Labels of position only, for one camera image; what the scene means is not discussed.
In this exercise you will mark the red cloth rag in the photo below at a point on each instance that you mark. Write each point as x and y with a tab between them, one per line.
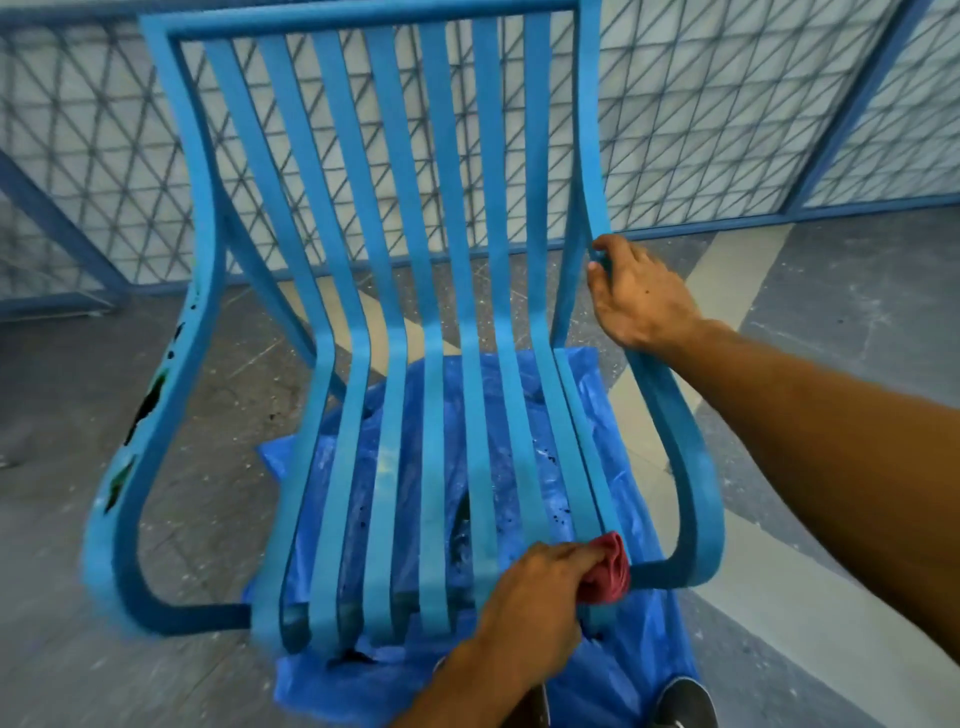
609	571

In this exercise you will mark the person's right thumb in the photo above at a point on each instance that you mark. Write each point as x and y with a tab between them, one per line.
600	289

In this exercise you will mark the person's left forearm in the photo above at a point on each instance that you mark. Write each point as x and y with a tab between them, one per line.
480	694

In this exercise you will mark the blue metal slatted chair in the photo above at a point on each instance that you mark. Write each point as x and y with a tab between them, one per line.
480	225

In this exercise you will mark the person's right hand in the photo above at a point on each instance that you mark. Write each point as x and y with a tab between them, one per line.
649	300

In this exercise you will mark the person's right forearm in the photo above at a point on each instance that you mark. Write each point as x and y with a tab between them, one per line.
825	465

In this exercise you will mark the person's left fingers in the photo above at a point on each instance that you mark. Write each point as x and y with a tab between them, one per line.
574	561

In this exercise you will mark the blue plastic sheet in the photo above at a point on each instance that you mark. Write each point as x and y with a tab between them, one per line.
450	465

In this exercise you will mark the person's left hand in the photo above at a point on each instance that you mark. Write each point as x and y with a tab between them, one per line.
532	607

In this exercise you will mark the grey shoe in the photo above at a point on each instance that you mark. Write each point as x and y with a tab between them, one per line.
538	709
686	705

